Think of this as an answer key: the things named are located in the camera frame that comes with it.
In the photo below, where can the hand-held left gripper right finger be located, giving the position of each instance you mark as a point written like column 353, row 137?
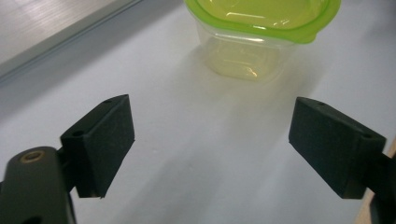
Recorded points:
column 330, row 146

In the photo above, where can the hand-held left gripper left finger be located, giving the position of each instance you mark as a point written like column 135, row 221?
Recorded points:
column 102, row 146

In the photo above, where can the clear container with green lid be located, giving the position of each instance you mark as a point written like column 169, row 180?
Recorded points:
column 249, row 34

